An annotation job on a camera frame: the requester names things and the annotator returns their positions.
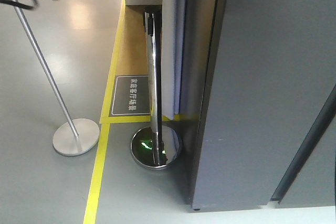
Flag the grey floor sign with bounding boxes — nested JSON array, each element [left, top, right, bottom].
[[110, 75, 150, 116]]

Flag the chrome stanchion post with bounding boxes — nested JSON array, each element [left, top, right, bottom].
[[130, 5, 183, 170]]

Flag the black hanging cable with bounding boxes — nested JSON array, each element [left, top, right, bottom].
[[270, 83, 336, 204]]

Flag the grey fridge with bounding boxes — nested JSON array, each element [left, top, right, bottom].
[[180, 0, 335, 211]]

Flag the silver floor stand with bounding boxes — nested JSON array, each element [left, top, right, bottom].
[[14, 6, 100, 156]]

